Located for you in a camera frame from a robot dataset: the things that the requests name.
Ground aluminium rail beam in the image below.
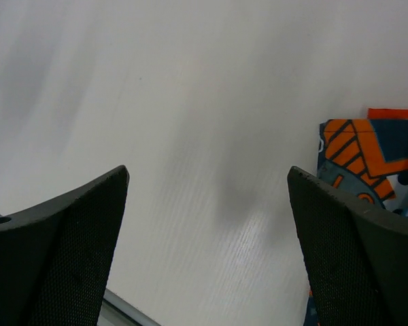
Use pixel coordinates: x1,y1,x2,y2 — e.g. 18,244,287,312
0,203,164,326

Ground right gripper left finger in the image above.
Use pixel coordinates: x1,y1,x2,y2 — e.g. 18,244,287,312
0,164,130,326

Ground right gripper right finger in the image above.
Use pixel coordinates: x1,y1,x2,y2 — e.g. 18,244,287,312
287,166,408,325

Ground colourful patterned shorts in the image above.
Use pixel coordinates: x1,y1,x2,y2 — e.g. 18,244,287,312
304,117,408,326

